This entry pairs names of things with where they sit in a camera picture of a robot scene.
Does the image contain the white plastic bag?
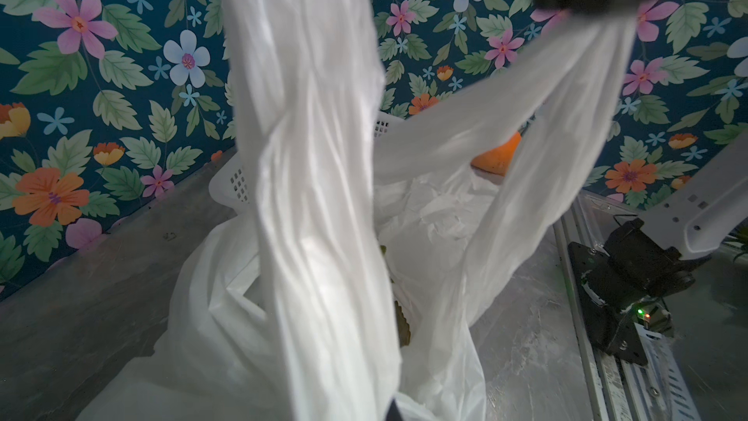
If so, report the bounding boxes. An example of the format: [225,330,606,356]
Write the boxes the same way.
[81,0,636,420]

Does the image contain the green pineapple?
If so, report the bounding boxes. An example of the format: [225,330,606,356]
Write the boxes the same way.
[380,245,411,348]

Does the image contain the orange plush toy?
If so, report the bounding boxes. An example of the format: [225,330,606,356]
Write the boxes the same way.
[471,132,522,175]

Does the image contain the pineapples outside the cell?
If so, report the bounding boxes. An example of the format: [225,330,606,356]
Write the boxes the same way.
[725,226,748,262]

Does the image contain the white perforated plastic basket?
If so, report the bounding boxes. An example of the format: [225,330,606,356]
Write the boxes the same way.
[208,111,403,214]

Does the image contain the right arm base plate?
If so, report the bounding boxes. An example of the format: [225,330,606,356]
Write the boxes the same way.
[567,242,672,366]

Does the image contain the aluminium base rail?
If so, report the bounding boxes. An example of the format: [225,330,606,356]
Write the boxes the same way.
[553,192,706,420]

